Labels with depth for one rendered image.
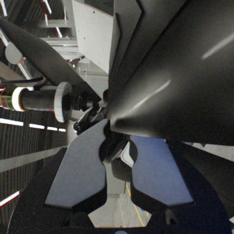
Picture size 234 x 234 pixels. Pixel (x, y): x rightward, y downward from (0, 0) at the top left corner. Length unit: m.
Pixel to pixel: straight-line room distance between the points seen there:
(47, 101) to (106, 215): 14.10
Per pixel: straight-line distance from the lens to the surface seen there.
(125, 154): 0.30
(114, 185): 7.63
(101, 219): 14.53
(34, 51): 0.36
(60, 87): 0.23
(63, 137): 12.85
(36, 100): 0.26
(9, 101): 0.28
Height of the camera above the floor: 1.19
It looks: 4 degrees down
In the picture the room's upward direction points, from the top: 85 degrees counter-clockwise
